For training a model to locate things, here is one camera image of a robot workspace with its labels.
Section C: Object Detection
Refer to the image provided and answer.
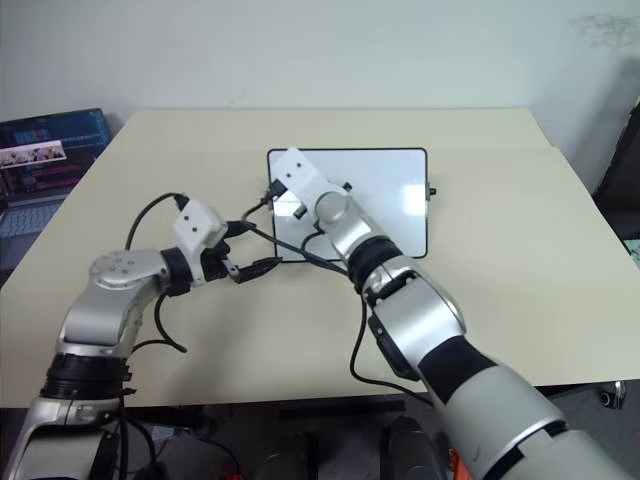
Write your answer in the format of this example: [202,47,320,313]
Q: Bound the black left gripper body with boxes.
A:
[200,234,239,282]

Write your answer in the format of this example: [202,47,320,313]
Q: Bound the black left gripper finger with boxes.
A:
[224,220,261,242]
[227,256,280,285]

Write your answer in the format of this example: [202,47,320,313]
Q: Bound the black framed whiteboard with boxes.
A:
[265,146,432,263]

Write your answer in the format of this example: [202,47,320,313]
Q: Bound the open laptop computer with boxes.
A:
[0,107,110,242]

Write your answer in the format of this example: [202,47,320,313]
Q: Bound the dark rounded shape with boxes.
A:
[381,413,444,480]

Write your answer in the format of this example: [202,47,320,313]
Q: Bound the dark office chair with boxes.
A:
[591,98,640,242]

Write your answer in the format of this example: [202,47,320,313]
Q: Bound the black caster wheel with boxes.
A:
[598,380,630,412]

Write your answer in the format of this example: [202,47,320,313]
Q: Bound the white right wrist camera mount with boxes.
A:
[271,146,352,214]

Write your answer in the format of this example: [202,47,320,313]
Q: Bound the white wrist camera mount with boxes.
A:
[173,199,227,287]
[271,146,352,214]

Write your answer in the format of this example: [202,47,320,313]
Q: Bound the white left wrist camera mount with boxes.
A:
[173,199,227,287]

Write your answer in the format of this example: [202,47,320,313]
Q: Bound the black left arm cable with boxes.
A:
[124,192,190,355]

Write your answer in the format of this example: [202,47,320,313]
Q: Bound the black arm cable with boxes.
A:
[241,180,437,407]
[124,192,190,355]

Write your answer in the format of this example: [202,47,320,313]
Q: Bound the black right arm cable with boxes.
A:
[241,180,437,407]

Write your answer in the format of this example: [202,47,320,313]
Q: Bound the black floor cable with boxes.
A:
[118,417,169,480]

